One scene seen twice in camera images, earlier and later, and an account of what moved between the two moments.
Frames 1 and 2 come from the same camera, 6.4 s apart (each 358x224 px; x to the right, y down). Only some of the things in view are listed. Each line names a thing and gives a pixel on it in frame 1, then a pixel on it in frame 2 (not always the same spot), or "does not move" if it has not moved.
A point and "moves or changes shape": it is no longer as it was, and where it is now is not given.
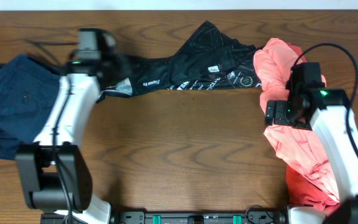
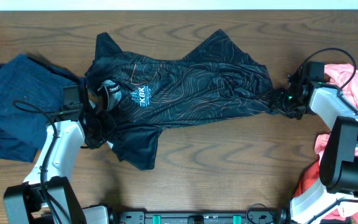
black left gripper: (124, 61) to (110, 125)
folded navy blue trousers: (16, 98) does not move
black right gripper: (279, 107) to (279, 95)
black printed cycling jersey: (206, 60) moves or changes shape
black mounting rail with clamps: (250, 217) does not move
